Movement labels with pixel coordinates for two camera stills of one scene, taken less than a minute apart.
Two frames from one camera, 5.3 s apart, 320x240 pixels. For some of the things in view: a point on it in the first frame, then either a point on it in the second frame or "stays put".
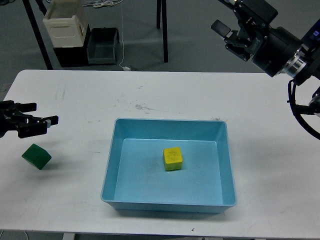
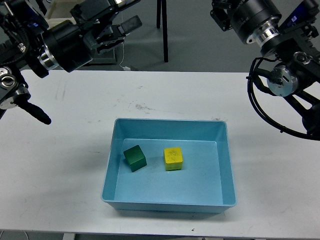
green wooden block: [37, 156] → [135, 158]
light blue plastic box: [169, 166] stays put
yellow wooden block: [172, 158] stays put
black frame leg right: [164, 25] stays put
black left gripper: [36, 128] → [64, 44]
